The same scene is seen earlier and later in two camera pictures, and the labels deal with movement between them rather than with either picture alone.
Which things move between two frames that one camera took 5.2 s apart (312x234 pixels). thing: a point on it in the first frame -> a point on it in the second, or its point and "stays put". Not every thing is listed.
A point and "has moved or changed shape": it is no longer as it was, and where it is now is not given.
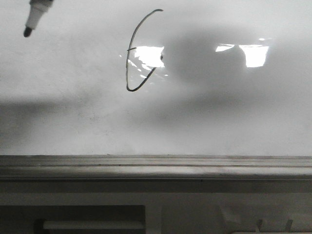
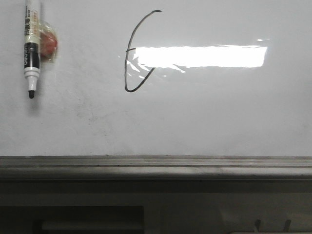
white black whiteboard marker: (38, 8) has moved or changed shape
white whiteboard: (162, 78) stays put
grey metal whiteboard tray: (158, 167) stays put
